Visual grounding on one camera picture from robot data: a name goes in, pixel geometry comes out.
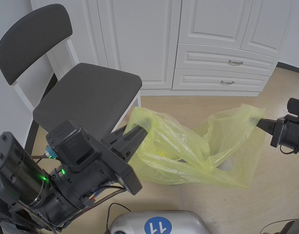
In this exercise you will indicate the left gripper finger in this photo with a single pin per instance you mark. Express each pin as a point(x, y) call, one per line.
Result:
point(133, 145)
point(114, 136)

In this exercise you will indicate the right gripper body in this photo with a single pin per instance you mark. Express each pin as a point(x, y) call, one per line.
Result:
point(290, 135)

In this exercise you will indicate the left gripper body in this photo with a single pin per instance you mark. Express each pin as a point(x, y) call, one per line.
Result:
point(120, 172)

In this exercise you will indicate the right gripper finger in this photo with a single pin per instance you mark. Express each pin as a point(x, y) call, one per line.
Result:
point(270, 128)

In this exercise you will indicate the yellow plastic bag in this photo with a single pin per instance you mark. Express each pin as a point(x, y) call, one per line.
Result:
point(188, 142)

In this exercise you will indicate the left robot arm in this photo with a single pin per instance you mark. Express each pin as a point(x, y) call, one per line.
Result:
point(17, 169)

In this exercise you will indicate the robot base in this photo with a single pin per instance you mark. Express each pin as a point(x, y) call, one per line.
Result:
point(188, 223)

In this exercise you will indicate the clear printed wrapper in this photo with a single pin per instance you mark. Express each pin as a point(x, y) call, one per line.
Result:
point(226, 166)

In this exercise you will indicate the white wardrobe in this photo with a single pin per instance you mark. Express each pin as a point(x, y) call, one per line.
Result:
point(212, 13)

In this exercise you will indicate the grey and white chair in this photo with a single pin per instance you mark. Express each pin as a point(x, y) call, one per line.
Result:
point(30, 38)

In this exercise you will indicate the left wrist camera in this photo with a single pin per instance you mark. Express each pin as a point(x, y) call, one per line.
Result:
point(74, 145)

